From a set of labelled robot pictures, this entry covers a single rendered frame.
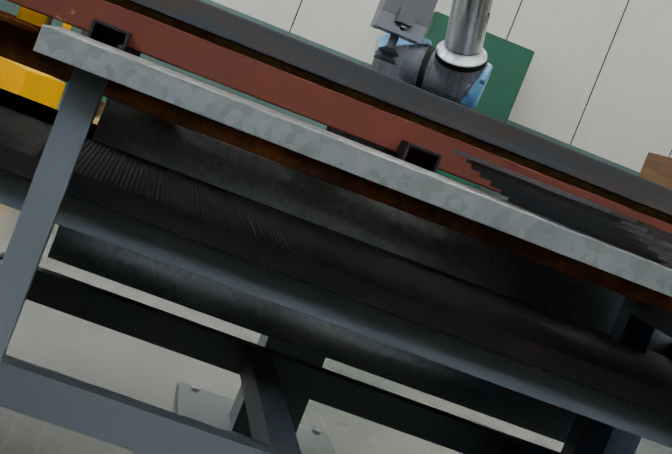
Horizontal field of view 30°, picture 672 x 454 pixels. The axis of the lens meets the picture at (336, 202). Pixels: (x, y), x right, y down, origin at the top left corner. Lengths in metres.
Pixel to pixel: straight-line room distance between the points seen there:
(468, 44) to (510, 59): 9.06
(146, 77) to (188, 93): 0.05
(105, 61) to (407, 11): 0.84
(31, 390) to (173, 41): 0.52
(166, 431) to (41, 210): 0.44
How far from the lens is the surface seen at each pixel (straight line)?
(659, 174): 2.00
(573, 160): 1.81
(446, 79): 2.81
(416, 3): 2.14
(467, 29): 2.75
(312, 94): 1.72
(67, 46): 1.40
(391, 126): 1.74
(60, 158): 1.51
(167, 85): 1.39
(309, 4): 12.15
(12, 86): 7.16
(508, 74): 11.82
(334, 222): 2.54
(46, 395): 1.80
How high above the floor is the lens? 0.78
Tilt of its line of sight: 4 degrees down
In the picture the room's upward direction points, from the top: 22 degrees clockwise
